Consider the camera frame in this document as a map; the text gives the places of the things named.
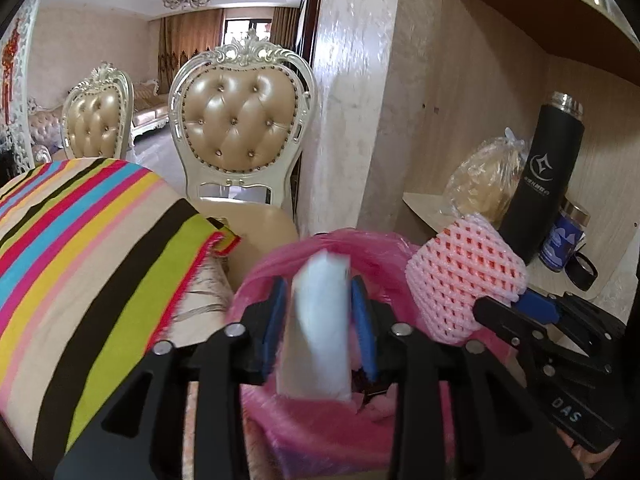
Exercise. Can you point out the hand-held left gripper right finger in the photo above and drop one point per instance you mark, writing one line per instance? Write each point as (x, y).
(362, 330)

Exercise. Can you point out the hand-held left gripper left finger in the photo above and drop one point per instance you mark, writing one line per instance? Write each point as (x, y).
(272, 320)

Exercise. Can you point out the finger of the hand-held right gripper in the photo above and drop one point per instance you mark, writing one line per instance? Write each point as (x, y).
(537, 305)
(505, 325)

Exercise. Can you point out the white foam block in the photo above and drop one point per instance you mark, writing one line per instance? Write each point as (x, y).
(317, 325)

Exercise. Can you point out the pink foam fruit net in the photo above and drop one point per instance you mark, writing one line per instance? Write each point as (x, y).
(460, 270)

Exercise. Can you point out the pink bin liner bag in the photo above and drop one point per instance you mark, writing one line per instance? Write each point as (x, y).
(310, 440)

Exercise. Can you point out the black tape roll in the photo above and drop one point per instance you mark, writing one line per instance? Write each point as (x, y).
(585, 272)

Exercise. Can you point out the blue jar gold lid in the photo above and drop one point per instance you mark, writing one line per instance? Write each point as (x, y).
(562, 245)

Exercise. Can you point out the floral beige tablecloth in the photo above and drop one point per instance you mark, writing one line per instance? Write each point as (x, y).
(200, 300)

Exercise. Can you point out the black thermos bottle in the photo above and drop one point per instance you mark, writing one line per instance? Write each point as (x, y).
(540, 175)

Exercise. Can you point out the clear bag of bread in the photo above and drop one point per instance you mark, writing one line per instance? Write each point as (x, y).
(480, 185)

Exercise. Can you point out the striped colourful tablecloth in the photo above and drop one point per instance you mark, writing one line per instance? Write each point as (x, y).
(75, 260)

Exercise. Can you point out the beige tufted dining chair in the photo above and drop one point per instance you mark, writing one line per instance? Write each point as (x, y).
(240, 110)
(97, 120)

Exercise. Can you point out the wooden corner shelf unit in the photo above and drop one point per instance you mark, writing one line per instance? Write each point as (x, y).
(450, 110)

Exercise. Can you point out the cream carved sofa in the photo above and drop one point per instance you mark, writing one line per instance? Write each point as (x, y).
(150, 115)

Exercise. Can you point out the balcony window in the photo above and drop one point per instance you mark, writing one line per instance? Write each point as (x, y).
(247, 32)

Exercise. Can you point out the patterned brown curtain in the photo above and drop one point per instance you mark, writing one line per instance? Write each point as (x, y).
(190, 40)

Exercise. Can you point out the tufted cream armchair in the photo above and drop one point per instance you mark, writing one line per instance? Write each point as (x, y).
(47, 125)

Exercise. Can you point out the white lattice screen panel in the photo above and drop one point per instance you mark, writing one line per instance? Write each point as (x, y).
(22, 110)

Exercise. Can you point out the red knot ornament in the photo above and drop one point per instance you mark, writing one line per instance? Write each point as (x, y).
(11, 55)

